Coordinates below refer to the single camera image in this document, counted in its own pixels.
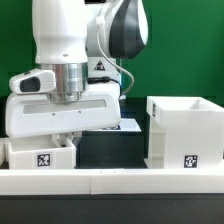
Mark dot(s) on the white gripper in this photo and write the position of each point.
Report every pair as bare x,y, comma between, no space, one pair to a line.
35,115

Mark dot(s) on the white front drawer box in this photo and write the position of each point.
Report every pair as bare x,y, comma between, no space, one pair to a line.
39,153

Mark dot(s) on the white drawer cabinet frame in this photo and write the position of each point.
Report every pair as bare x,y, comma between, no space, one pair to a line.
184,132

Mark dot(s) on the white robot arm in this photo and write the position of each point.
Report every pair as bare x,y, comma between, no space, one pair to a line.
60,96

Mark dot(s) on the printed marker sheet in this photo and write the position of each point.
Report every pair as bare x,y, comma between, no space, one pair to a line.
126,125

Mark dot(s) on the white front barrier wall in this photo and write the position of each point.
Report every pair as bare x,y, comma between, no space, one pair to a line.
110,181

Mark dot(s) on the white barrier wall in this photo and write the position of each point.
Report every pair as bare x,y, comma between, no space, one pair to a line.
110,181
2,150

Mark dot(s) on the white left barrier wall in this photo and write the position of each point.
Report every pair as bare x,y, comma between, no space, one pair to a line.
2,150

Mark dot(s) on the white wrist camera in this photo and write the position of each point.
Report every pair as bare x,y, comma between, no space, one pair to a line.
33,81

